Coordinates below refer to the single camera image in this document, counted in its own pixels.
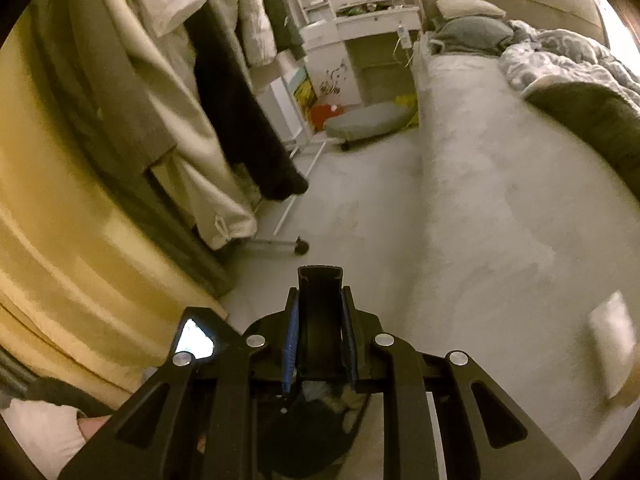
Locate red item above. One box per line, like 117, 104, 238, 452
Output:
309, 102, 346, 133

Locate olive hanging garment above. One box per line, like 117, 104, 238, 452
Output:
250, 0, 306, 61

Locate cream pillow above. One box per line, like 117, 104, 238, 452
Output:
436, 0, 507, 21

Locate yellow curtain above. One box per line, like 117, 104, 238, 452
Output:
0, 25, 226, 411

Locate green desk clutter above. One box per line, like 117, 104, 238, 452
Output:
337, 2, 396, 17

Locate white garment rack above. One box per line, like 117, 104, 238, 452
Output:
252, 140, 328, 256

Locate yellow printed box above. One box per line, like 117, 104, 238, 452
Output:
292, 67, 318, 111

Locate black hanging garment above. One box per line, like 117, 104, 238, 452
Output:
185, 0, 311, 201

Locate person's left hand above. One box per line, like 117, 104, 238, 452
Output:
77, 412, 117, 448

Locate white charger with cable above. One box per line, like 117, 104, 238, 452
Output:
392, 24, 413, 68

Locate yellow bag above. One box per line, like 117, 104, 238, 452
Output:
395, 94, 421, 128

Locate grey floor cushion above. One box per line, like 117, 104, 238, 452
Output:
324, 101, 416, 152

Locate grey pillow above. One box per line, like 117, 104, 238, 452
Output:
432, 16, 516, 56

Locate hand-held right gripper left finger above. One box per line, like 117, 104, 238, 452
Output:
57, 287, 301, 480

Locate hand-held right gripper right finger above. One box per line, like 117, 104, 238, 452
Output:
341, 286, 583, 480

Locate white vanity desk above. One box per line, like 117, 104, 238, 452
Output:
270, 0, 423, 136

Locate blue patterned duvet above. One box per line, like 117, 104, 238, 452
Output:
497, 19, 640, 186

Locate grey bed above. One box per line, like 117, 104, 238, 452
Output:
400, 0, 640, 461

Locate white puffy jacket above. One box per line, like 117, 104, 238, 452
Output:
215, 0, 278, 68

